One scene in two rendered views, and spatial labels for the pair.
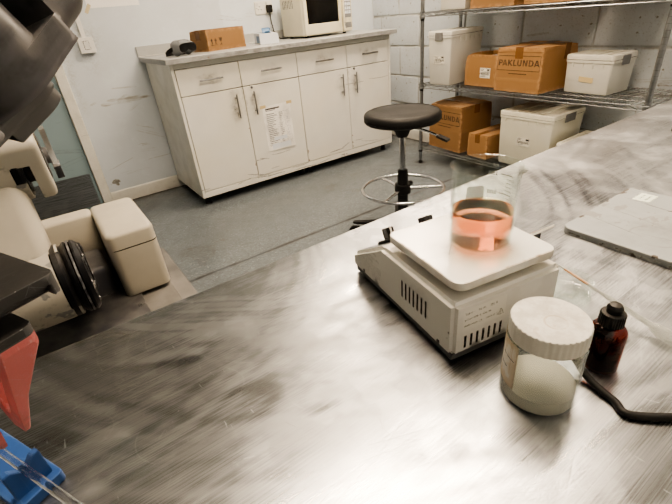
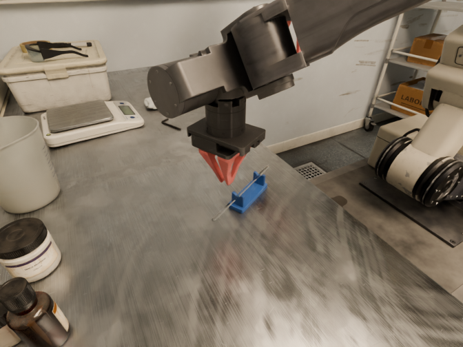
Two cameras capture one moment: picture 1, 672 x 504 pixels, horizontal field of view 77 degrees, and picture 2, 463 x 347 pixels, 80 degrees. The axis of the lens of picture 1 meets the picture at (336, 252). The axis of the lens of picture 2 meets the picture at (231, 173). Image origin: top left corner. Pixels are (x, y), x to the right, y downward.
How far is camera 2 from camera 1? 0.27 m
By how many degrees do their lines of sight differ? 76
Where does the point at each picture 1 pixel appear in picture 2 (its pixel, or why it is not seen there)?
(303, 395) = (280, 313)
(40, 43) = (278, 65)
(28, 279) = (238, 144)
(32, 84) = (260, 80)
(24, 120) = (262, 91)
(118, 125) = not seen: outside the picture
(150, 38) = not seen: outside the picture
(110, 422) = (269, 220)
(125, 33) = not seen: outside the picture
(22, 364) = (223, 165)
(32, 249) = (434, 150)
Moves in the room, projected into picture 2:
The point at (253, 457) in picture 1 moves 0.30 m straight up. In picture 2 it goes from (239, 284) to (245, 80)
